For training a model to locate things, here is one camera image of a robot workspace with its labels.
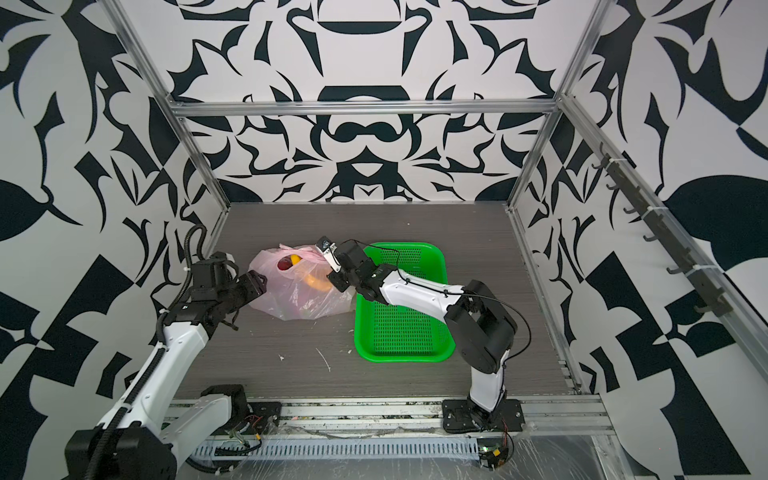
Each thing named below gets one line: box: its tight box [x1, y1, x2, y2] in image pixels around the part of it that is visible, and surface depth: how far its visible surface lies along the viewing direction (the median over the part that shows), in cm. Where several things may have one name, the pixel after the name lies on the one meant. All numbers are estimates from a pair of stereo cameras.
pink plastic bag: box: [248, 243, 356, 321], surface depth 87 cm
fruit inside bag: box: [277, 254, 333, 292], surface depth 89 cm
